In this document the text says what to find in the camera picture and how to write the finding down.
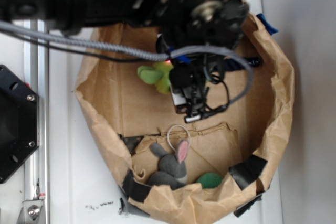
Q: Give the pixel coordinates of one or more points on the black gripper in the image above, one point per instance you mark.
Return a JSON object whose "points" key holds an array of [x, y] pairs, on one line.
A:
{"points": [[188, 80]]}

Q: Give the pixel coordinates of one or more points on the green plush frog toy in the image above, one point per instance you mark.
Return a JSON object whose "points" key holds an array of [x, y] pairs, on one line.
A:
{"points": [[157, 75]]}

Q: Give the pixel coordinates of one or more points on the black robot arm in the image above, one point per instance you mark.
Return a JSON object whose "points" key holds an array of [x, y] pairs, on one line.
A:
{"points": [[198, 36]]}

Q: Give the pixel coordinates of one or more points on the brown paper bin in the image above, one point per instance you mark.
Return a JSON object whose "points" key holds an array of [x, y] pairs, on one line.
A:
{"points": [[244, 144]]}

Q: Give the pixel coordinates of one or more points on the blue tape piece right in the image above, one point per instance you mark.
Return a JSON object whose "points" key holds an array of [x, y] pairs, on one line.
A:
{"points": [[270, 28]]}

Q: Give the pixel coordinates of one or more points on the grey plush bunny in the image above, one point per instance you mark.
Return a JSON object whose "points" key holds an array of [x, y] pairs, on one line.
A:
{"points": [[172, 168]]}

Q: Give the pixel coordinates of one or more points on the green felt ball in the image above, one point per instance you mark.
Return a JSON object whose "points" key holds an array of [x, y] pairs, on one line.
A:
{"points": [[210, 180]]}

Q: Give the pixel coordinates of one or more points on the aluminium rail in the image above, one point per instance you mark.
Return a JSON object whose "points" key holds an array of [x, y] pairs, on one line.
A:
{"points": [[36, 167]]}

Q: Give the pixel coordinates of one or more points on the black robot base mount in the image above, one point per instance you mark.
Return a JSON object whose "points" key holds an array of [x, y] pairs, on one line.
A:
{"points": [[19, 123]]}

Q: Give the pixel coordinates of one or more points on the metal corner bracket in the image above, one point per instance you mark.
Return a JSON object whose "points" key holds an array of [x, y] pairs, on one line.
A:
{"points": [[32, 212]]}

